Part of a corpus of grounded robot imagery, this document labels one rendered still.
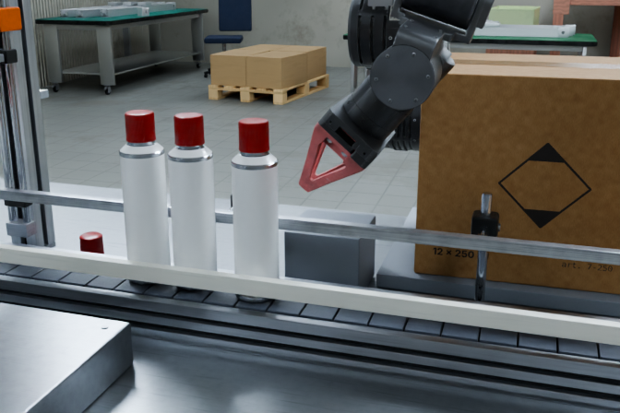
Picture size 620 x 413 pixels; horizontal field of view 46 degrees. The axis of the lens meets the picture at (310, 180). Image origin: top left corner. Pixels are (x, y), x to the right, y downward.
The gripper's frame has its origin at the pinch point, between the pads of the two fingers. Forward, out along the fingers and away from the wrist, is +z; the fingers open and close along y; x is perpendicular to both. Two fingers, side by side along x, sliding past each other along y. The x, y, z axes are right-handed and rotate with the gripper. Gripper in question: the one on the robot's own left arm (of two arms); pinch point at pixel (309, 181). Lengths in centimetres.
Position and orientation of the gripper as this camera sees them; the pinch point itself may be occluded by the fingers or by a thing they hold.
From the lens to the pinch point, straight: 78.8
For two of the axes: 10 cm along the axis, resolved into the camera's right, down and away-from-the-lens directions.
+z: -6.2, 6.8, 3.9
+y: -2.8, 2.7, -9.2
